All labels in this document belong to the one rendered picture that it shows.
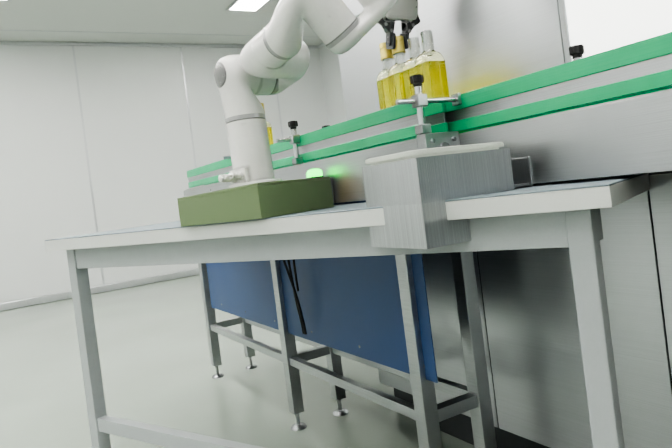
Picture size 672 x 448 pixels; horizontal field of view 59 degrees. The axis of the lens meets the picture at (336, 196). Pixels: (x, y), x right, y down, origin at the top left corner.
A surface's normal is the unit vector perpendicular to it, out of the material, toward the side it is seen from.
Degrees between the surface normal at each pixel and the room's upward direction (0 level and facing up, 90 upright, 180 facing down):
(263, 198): 90
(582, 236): 90
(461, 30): 90
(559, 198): 90
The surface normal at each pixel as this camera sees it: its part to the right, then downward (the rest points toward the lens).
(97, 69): 0.50, -0.05
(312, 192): 0.80, -0.10
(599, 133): -0.86, 0.11
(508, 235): -0.58, 0.08
